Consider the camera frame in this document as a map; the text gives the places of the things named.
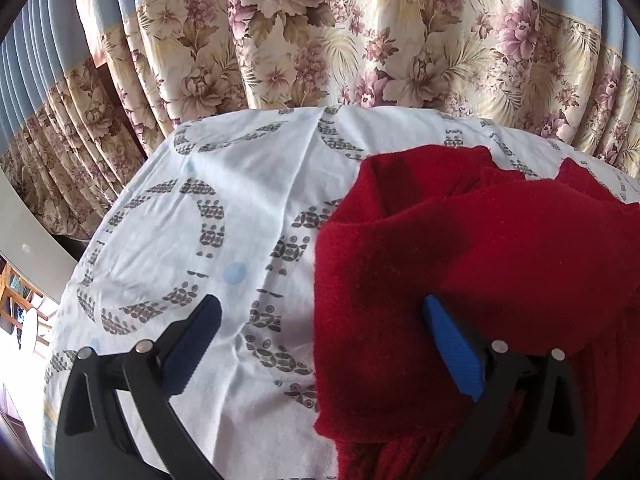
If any blue floral curtain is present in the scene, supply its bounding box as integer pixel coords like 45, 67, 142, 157
1, 0, 639, 240

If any white patterned bed sheet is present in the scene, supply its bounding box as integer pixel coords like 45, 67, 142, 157
42, 106, 639, 479

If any grey board panel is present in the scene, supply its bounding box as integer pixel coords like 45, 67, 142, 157
0, 174, 77, 302

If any wooden rack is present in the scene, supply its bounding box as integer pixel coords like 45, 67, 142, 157
1, 259, 58, 348

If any red knitted sweater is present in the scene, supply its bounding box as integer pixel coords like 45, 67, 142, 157
314, 145, 639, 479

